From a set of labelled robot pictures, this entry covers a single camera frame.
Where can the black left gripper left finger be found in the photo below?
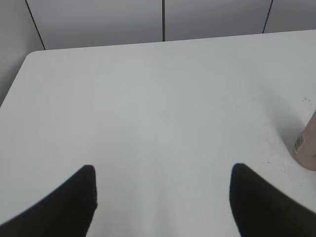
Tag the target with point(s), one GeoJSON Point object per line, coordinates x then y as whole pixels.
{"type": "Point", "coordinates": [66, 212]}

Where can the oolong tea plastic bottle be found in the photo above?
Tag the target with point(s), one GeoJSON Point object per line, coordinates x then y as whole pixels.
{"type": "Point", "coordinates": [304, 150]}

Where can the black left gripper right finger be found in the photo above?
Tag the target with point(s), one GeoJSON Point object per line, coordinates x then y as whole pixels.
{"type": "Point", "coordinates": [261, 210]}

